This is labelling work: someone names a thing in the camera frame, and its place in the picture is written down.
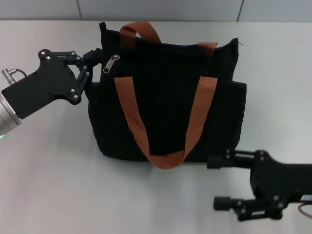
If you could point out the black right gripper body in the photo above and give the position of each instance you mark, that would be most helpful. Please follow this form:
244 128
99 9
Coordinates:
282 180

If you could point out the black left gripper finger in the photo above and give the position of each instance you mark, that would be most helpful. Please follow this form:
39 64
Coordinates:
91 56
84 75

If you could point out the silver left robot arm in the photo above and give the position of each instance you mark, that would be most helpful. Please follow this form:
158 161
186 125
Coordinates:
7 119

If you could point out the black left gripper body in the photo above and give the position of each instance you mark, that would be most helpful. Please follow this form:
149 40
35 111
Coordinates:
44 85

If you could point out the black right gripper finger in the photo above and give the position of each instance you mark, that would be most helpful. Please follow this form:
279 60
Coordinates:
215 162
223 203

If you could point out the silver metal zipper pull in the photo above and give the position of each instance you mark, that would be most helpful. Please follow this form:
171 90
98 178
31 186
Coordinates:
109 64

